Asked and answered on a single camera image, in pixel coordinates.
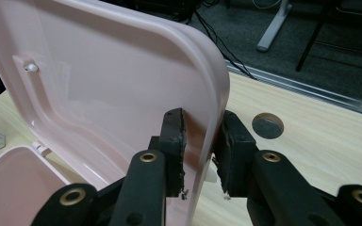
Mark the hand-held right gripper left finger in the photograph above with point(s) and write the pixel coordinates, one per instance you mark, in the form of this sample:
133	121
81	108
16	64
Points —
173	141

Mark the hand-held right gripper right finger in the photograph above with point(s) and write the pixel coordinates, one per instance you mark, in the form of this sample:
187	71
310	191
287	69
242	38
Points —
235	150

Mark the pink plastic box lid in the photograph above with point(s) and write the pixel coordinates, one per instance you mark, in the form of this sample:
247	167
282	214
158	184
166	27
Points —
106	78

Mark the pink plastic storage box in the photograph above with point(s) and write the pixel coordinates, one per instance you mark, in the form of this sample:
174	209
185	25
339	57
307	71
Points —
12	188

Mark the grey metal stand leg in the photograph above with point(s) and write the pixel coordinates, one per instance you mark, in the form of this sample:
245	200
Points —
273	28

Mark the black tripod leg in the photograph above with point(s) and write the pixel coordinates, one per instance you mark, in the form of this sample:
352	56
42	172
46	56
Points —
312	37

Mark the metal rail on table edge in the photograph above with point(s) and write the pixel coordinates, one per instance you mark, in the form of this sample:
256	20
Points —
311	89

